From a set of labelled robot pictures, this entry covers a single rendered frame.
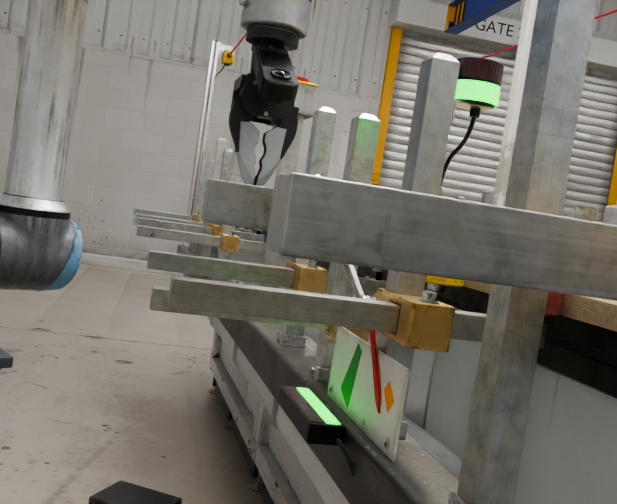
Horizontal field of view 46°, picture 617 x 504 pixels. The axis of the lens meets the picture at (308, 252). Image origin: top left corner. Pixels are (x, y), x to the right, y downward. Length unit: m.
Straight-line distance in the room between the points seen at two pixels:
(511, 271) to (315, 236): 0.08
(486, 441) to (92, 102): 8.29
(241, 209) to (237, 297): 0.27
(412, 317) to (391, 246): 0.52
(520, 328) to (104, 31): 8.42
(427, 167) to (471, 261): 0.58
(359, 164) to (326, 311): 0.36
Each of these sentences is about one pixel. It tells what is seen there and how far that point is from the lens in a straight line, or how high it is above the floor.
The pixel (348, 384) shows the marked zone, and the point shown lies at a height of 0.74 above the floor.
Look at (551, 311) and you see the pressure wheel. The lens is 0.88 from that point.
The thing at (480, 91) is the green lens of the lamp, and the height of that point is 1.11.
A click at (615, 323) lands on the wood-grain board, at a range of 0.84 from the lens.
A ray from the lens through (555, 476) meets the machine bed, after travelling 0.96.
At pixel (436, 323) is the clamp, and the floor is 0.85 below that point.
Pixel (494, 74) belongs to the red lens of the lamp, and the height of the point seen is 1.14.
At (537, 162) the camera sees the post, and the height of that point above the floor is 1.02.
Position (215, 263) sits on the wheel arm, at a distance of 1.27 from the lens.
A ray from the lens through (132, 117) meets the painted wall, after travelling 8.74.
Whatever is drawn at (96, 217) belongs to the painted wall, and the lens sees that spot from 8.73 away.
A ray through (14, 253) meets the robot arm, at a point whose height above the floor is 0.79.
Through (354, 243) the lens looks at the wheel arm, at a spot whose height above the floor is 0.94.
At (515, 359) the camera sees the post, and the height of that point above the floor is 0.85.
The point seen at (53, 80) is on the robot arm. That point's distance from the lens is 1.55.
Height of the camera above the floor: 0.95
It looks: 3 degrees down
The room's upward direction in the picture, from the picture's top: 9 degrees clockwise
